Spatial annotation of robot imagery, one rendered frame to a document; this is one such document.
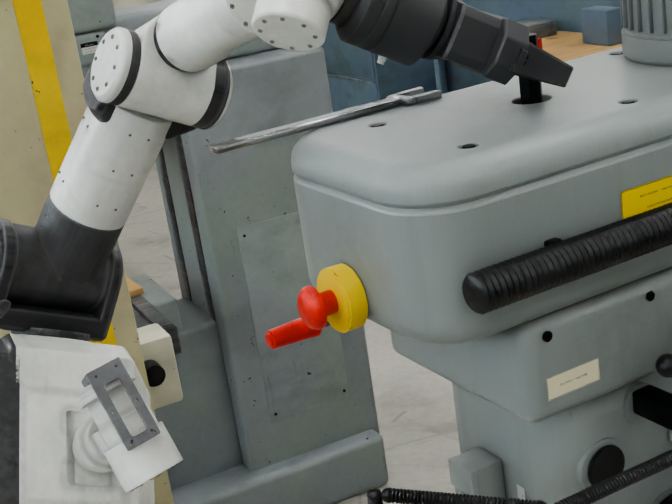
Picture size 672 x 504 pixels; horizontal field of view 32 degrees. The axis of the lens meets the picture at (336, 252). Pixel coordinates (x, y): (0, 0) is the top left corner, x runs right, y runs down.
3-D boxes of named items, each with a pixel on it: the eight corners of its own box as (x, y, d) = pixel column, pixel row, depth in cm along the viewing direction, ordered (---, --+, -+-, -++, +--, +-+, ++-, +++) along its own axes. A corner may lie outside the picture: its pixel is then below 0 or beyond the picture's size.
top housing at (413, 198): (437, 367, 96) (414, 179, 91) (289, 290, 118) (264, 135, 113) (830, 215, 116) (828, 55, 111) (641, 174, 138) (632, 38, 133)
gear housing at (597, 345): (534, 434, 104) (524, 329, 101) (387, 355, 125) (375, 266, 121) (797, 319, 118) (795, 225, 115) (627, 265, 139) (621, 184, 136)
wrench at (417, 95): (222, 156, 107) (220, 147, 107) (204, 150, 111) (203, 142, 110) (441, 97, 118) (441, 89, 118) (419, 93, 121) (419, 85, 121)
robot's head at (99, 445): (105, 504, 121) (143, 483, 115) (58, 417, 122) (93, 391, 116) (155, 475, 126) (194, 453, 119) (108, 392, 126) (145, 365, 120)
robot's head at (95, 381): (106, 465, 121) (116, 457, 114) (66, 392, 122) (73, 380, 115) (160, 435, 124) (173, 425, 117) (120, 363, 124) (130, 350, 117)
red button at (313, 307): (317, 338, 103) (310, 295, 102) (295, 326, 106) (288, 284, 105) (349, 326, 104) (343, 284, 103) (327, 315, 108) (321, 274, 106)
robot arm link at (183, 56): (293, -11, 115) (195, 44, 131) (201, -45, 110) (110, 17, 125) (285, 91, 113) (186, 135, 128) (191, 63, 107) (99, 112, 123)
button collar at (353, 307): (353, 341, 104) (344, 277, 102) (320, 323, 109) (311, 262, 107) (373, 334, 105) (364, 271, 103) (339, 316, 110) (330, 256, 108)
